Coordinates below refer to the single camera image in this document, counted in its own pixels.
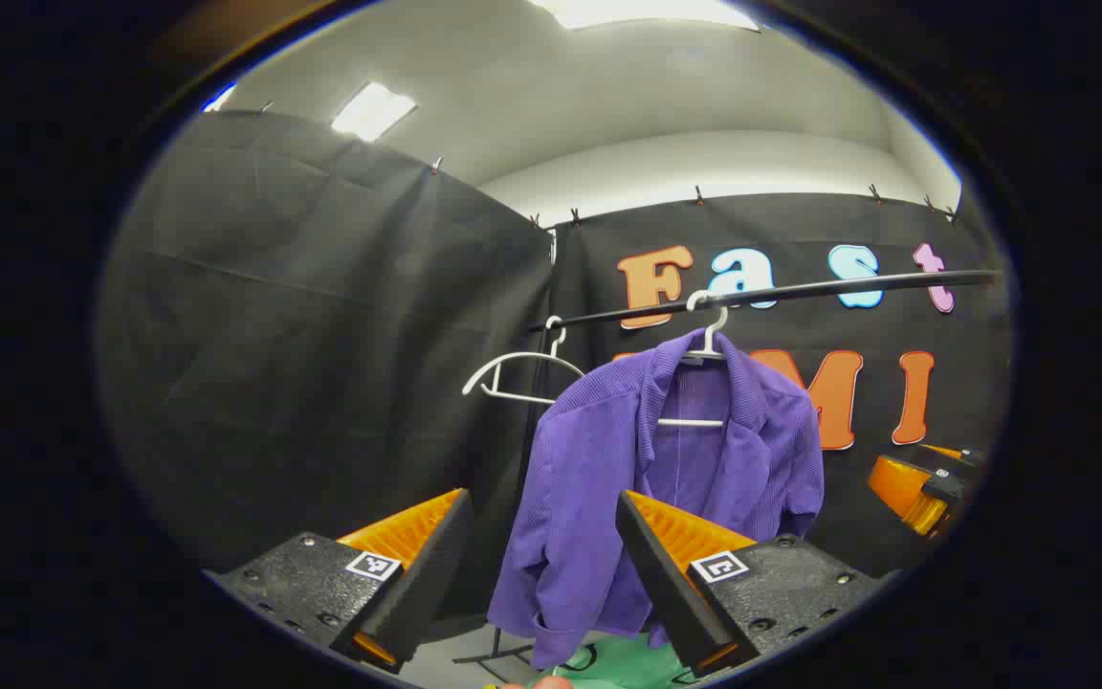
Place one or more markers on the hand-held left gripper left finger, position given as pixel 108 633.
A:
pixel 427 584

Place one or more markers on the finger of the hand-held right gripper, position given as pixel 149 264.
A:
pixel 958 454
pixel 905 488

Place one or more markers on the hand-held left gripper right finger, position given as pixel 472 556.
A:
pixel 666 584

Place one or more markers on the green laundry hamper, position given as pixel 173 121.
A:
pixel 628 665

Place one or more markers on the black metal clothes rack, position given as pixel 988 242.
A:
pixel 848 285

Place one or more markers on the white plastic clothes hanger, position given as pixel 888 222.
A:
pixel 532 354
pixel 704 356

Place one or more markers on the black backdrop cloth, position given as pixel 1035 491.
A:
pixel 781 225
pixel 321 335

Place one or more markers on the row of small cloth clips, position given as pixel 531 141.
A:
pixel 699 196

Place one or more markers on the rectangular ceiling light panel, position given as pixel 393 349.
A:
pixel 374 110
pixel 218 96
pixel 647 11

